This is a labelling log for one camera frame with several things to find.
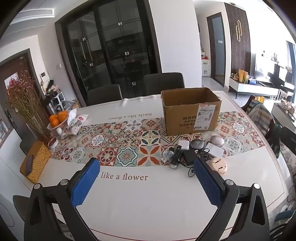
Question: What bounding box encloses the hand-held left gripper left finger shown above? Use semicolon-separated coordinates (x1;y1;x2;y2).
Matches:
24;158;101;241

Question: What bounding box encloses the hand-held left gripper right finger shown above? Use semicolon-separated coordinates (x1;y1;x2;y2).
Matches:
193;158;270;241

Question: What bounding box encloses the silver oval case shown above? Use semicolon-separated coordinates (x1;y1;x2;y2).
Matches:
210;135;224;147

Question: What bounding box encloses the brown cardboard box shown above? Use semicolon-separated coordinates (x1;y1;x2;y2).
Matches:
161;87;222;137

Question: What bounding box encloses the pink round gadget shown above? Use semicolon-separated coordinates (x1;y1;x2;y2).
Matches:
208;157;227;174

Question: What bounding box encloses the black power adapter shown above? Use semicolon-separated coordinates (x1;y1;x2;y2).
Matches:
183;149;199;166

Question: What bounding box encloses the white flat card box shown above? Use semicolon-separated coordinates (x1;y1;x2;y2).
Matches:
205;142;225;157

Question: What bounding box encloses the dark grey earbud case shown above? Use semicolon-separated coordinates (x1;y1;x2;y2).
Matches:
190;139;204;150

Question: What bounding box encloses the black flashlight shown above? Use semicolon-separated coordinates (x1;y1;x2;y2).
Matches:
169;145;182;169

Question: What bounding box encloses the yellow woven box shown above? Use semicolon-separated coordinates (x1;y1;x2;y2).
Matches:
20;141;52;184

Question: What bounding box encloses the floral tissue pack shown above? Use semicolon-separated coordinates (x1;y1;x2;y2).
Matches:
62;108;89;137

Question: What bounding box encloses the black phone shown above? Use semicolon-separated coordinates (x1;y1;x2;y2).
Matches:
25;155;33;176

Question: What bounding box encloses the glass vase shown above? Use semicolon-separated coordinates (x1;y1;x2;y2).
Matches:
26;116;47;142

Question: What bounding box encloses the wooden chair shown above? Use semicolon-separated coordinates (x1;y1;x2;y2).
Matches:
240;95;275;139

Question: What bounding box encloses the striped cloth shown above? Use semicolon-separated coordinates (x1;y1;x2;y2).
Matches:
248;98;274;130

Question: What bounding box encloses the white storage shelf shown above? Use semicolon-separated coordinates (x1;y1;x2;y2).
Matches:
44;80;65;112

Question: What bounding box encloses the dark grey dining chair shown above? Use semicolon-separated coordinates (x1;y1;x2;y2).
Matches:
143;72;185;96
87;84;123;106

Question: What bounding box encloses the coffee table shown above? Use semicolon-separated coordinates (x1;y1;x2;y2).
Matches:
270;102;296;130

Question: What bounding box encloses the white tv cabinet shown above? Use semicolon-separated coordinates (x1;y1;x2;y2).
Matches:
229;76;281;99

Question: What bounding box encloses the dried red flower bunch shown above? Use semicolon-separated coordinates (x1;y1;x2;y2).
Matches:
6;71;47;137

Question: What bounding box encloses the white small appliance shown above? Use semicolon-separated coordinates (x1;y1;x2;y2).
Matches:
201;52;211;77

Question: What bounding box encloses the television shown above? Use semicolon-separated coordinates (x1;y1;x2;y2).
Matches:
254;53;296;86

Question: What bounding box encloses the brown wooden door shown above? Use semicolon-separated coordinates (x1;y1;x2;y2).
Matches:
0;49;44;130

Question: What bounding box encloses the grey interior door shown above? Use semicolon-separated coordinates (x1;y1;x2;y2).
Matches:
206;12;226;87

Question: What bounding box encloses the black glass sliding door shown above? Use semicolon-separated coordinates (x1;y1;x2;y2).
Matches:
55;0;162;93

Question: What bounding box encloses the doctor figurine keychain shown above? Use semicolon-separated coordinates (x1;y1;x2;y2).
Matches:
162;150;174;163

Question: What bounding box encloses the white wire fruit basket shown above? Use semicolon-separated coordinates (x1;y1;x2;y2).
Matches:
47;113;71;135

